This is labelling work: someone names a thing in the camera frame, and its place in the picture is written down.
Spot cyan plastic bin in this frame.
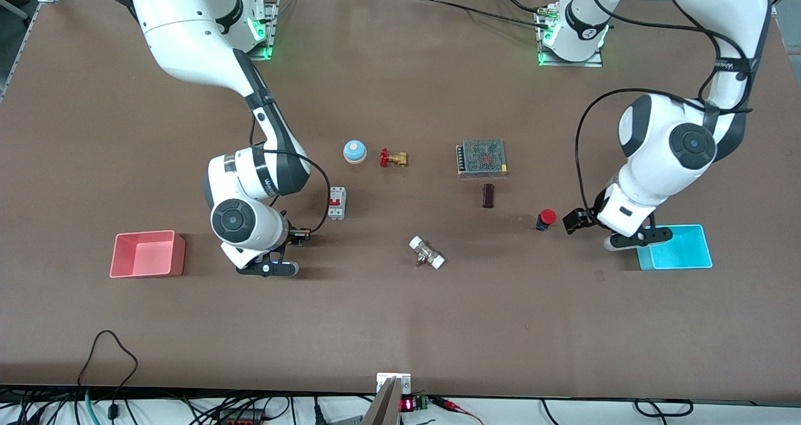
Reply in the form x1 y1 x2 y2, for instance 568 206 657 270
636 224 713 271

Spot pink plastic bin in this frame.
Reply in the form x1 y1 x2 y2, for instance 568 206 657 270
110 230 186 279

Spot metal fitting white end caps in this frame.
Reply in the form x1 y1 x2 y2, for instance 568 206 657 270
409 235 446 270

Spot metal mesh power supply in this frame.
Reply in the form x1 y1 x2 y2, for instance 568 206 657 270
456 138 509 179

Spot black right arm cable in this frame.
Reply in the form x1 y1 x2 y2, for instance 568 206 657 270
249 115 331 235

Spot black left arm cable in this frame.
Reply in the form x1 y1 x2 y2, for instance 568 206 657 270
574 88 711 216

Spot white table edge bracket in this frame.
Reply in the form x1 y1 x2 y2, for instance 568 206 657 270
376 372 412 395

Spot black looped table cable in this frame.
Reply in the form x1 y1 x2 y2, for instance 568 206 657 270
76 330 139 421

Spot black cable on white ledge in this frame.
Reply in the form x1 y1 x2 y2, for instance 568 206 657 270
634 399 694 418

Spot grey camera mount bar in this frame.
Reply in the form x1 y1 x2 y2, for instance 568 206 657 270
362 377 402 425

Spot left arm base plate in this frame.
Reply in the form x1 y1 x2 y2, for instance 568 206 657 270
537 4 604 68

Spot red lead cable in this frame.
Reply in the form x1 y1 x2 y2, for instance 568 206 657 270
431 397 486 425

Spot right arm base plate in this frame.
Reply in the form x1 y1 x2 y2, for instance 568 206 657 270
247 0 280 61

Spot black cable to arm base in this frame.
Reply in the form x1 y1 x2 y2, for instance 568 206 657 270
432 0 540 24

